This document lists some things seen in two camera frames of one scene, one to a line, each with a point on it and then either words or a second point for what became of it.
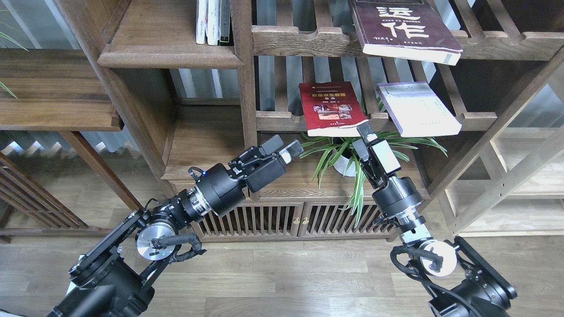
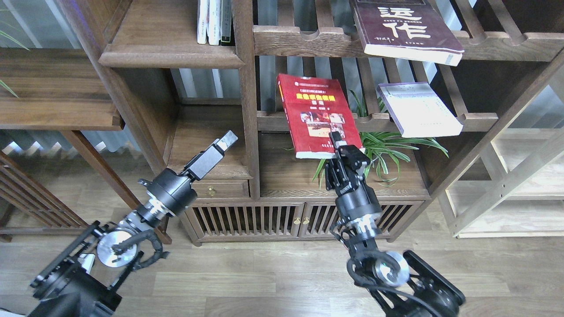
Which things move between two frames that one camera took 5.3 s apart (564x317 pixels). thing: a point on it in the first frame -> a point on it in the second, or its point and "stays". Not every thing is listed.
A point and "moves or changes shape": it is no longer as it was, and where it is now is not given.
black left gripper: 258,167 -> 197,168
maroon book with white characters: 412,30 stays
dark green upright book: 224,21 stays
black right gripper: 382,162 -> 344,174
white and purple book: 416,110 stays
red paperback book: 332,109 moves or changes shape
